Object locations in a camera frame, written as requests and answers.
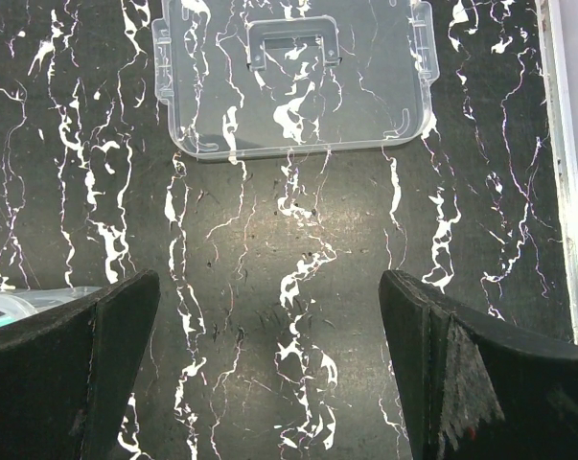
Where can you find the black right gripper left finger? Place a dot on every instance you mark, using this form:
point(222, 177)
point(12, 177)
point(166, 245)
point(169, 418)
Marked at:
point(66, 374)

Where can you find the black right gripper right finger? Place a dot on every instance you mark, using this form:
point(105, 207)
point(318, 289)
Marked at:
point(475, 387)

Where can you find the clear plastic storage box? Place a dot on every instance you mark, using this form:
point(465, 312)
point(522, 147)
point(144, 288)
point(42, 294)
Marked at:
point(18, 304)

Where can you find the clear plastic box lid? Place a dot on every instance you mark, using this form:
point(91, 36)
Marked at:
point(245, 79)

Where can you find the aluminium frame rail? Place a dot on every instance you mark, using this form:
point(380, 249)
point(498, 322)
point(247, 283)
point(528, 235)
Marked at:
point(558, 29)

